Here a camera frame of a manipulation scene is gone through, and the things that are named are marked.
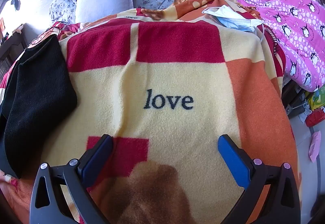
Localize green yellow packet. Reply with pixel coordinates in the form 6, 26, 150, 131
311, 87, 325, 111

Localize red yellow printed blanket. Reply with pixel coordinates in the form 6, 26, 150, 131
0, 0, 299, 224

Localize pink cloth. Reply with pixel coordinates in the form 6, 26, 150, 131
308, 131, 323, 163

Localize blue face mask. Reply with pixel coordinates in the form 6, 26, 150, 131
216, 14, 264, 34

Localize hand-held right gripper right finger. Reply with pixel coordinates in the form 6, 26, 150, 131
218, 134, 301, 224

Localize dark bag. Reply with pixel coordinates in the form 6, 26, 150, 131
281, 82, 313, 118

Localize red packet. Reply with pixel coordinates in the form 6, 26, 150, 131
306, 110, 325, 127

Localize small floral pillow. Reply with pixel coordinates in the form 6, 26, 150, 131
49, 0, 82, 24

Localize white face mask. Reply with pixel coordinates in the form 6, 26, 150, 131
202, 5, 245, 18

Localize pink penguin print quilt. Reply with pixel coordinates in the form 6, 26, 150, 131
164, 0, 325, 92

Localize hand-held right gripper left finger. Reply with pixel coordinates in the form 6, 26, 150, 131
30, 134, 113, 224

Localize black pants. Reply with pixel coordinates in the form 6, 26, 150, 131
0, 34, 77, 179

